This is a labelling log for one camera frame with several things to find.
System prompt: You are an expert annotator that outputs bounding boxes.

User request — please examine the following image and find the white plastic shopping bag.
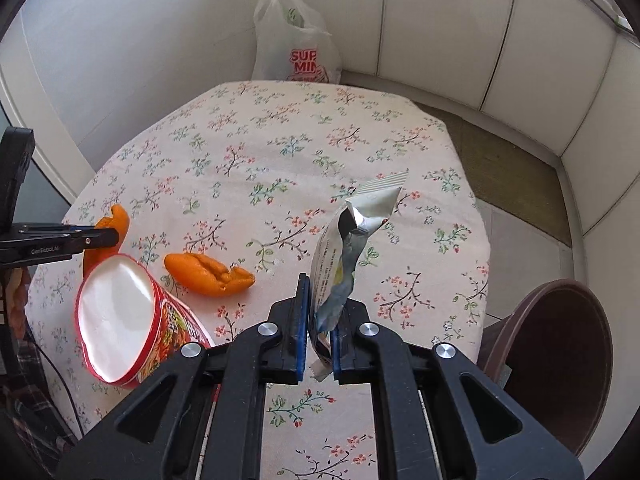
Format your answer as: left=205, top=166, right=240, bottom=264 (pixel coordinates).
left=252, top=0, right=343, bottom=84

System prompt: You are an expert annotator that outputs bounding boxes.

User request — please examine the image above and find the small orange peel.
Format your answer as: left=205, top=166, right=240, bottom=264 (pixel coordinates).
left=164, top=252, right=255, bottom=298

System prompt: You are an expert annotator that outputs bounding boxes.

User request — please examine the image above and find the large orange peel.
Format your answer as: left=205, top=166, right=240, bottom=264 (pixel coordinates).
left=82, top=204, right=130, bottom=278

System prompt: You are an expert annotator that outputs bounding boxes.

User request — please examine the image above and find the floral tablecloth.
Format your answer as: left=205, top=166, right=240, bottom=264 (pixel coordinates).
left=24, top=79, right=492, bottom=480

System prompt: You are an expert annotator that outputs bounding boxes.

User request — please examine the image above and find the red instant noodle cup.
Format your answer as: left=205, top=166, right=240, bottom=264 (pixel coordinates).
left=74, top=254, right=214, bottom=388

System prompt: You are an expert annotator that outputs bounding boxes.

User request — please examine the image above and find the silver wrapper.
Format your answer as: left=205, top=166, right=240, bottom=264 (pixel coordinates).
left=308, top=182, right=402, bottom=382

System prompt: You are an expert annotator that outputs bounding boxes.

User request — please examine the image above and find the brown trash bin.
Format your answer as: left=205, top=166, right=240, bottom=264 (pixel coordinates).
left=477, top=278, right=613, bottom=455

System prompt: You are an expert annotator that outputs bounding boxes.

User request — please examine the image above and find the person's hand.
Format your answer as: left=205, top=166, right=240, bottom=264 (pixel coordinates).
left=1, top=268, right=30, bottom=340

